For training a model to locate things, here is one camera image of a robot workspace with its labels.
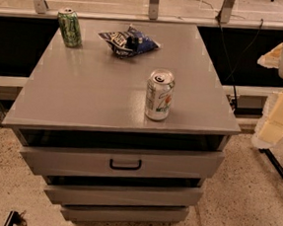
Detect blue chip bag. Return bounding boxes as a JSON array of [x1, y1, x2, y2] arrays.
[[99, 25, 159, 58]]

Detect white 7up can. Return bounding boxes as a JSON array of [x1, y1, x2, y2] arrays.
[[145, 69, 175, 120]]

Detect green soda can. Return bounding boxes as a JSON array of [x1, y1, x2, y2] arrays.
[[57, 7, 82, 47]]

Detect black stand leg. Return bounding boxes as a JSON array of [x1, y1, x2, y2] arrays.
[[254, 147, 283, 192]]

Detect top grey drawer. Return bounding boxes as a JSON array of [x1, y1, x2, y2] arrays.
[[21, 146, 225, 179]]

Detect grey drawer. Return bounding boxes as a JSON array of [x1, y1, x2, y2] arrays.
[[44, 186, 203, 207], [21, 146, 225, 179], [61, 205, 188, 223]]

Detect bottom grey drawer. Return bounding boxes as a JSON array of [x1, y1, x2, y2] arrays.
[[61, 205, 188, 223]]

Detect middle grey drawer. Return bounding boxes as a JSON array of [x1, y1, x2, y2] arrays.
[[44, 186, 203, 207]]

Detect grey drawer cabinet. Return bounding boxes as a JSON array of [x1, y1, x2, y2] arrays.
[[0, 8, 250, 226]]

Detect black floor object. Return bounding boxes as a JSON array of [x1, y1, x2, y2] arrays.
[[3, 210, 27, 226]]

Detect black drawer handle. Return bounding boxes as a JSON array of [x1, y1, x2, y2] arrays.
[[109, 159, 142, 171]]

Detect metal window rail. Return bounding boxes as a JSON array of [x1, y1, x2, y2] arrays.
[[0, 0, 283, 29]]

